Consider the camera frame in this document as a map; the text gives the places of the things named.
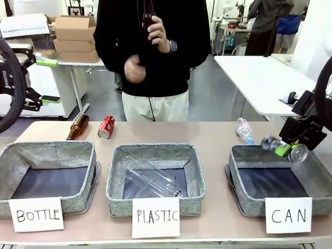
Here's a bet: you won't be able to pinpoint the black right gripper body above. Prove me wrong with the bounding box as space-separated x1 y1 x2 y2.
279 116 328 151

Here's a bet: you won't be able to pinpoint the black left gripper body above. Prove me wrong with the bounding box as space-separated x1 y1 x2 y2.
0 59 29 105

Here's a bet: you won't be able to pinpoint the silver drink can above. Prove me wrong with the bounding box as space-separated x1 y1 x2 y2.
261 135 309 163

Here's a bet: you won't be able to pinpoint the brown glass bottle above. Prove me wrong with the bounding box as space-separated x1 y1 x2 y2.
142 0 158 43
66 113 91 141

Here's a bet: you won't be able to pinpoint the person's left forearm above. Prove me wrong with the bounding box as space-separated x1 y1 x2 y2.
170 31 212 68

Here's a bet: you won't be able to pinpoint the person's right forearm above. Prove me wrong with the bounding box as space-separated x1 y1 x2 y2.
96 38 135 72

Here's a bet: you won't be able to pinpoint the grey fabric basket can label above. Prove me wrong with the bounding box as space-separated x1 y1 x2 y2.
225 144 332 217

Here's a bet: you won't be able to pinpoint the red cola can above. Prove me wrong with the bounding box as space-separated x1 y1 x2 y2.
97 115 116 141

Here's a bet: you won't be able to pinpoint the white paper label CAN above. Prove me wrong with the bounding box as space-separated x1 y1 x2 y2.
265 197 313 234

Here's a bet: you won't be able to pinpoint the grey fabric basket bottle label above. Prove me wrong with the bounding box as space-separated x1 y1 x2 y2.
0 141 102 218

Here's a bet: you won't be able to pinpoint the grey fabric basket plastic label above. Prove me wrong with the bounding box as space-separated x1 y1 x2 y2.
105 143 207 217

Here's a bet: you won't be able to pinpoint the person's right hand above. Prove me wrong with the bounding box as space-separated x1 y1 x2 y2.
123 54 147 84

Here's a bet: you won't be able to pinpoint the person's left hand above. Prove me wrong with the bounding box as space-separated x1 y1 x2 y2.
147 15 172 54

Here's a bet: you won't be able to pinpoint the white desk with cabinet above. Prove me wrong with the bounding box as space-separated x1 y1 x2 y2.
0 57 106 119

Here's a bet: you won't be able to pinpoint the closed flat cardboard box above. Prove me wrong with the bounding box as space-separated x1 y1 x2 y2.
60 50 101 63
53 38 96 53

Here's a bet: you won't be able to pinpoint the white paper sign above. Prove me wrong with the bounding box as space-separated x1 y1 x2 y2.
0 13 50 39

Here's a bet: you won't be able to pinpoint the open cardboard box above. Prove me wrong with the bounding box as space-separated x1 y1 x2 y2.
52 15 98 42

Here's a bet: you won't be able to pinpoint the small water bottle blue cap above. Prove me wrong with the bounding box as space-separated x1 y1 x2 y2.
236 117 256 145

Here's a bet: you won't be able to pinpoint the framed picture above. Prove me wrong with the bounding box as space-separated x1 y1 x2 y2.
67 5 85 17

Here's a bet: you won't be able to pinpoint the large white table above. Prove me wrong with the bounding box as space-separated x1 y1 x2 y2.
214 54 325 121

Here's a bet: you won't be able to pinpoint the person's black sweater torso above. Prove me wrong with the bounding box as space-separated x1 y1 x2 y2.
92 0 212 94

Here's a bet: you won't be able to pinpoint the person's beige trousers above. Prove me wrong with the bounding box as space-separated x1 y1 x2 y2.
121 89 190 122

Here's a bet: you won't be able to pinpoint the background person dark coat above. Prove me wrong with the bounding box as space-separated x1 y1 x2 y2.
244 0 295 57

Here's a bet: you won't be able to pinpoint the white paper label BOTTLE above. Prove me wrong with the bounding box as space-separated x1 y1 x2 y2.
8 197 65 232

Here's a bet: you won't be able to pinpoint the background work table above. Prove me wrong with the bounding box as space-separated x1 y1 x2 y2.
214 23 253 56

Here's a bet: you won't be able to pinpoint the large clear plastic bottle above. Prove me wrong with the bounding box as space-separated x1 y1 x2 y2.
121 155 184 199

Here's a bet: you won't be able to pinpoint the white paper label PLASTIC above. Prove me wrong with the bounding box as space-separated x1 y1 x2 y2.
131 198 181 239

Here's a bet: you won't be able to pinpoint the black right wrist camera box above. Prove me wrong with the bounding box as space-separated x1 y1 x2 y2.
291 90 316 118

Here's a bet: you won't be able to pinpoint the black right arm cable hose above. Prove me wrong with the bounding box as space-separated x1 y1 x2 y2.
314 56 332 124

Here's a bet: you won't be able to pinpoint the thin black hanging cord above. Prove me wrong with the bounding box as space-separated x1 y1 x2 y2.
147 95 157 122

